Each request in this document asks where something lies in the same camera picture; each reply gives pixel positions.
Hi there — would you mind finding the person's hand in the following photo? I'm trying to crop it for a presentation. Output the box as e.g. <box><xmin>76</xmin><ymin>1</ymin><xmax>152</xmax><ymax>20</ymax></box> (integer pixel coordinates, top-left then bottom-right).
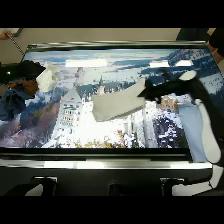
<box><xmin>0</xmin><ymin>29</ymin><xmax>15</xmax><ymax>41</ymax></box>

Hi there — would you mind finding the light blue garment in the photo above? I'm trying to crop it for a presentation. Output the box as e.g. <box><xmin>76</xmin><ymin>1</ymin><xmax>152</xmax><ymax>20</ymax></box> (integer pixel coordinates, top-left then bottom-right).
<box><xmin>177</xmin><ymin>100</ymin><xmax>210</xmax><ymax>164</ymax></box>

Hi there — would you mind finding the person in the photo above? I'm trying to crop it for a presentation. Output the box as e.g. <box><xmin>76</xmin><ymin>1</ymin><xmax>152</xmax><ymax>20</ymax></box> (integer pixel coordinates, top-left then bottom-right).
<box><xmin>208</xmin><ymin>27</ymin><xmax>224</xmax><ymax>65</ymax></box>

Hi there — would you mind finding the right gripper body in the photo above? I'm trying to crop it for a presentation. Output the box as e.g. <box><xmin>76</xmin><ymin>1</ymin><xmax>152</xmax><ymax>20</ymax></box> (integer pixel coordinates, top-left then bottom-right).
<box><xmin>137</xmin><ymin>78</ymin><xmax>164</xmax><ymax>103</ymax></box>

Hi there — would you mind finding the silver frame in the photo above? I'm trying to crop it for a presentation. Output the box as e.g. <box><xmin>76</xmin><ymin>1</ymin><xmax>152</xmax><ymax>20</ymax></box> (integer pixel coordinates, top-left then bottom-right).
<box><xmin>0</xmin><ymin>157</ymin><xmax>214</xmax><ymax>197</ymax></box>

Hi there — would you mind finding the brown garment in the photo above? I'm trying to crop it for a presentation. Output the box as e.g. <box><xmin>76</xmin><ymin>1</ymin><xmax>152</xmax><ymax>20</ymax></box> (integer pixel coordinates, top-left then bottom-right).
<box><xmin>7</xmin><ymin>78</ymin><xmax>40</xmax><ymax>100</ymax></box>

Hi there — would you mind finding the black garment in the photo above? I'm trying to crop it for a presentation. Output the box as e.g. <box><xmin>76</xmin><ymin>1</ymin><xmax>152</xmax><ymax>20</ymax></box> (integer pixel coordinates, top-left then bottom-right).
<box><xmin>0</xmin><ymin>59</ymin><xmax>47</xmax><ymax>85</ymax></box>

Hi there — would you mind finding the pale grey garment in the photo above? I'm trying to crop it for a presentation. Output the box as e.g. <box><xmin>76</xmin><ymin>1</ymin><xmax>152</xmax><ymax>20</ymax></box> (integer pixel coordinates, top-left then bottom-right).
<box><xmin>90</xmin><ymin>77</ymin><xmax>148</xmax><ymax>123</ymax></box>

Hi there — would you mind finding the white garment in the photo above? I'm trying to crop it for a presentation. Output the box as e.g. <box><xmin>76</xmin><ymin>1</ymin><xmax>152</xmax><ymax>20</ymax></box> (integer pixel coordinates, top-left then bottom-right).
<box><xmin>35</xmin><ymin>62</ymin><xmax>62</xmax><ymax>94</ymax></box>

